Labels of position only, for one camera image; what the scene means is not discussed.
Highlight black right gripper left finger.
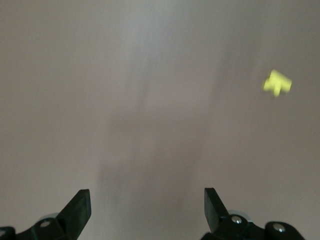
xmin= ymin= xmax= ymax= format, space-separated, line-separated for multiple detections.
xmin=0 ymin=189 xmax=92 ymax=240

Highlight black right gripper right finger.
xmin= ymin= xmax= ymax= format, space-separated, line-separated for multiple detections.
xmin=204 ymin=187 xmax=307 ymax=240

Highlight brown table cover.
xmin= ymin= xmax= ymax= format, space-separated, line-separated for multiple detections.
xmin=0 ymin=0 xmax=320 ymax=240

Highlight yellow letter k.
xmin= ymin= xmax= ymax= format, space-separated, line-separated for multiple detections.
xmin=261 ymin=69 xmax=293 ymax=99

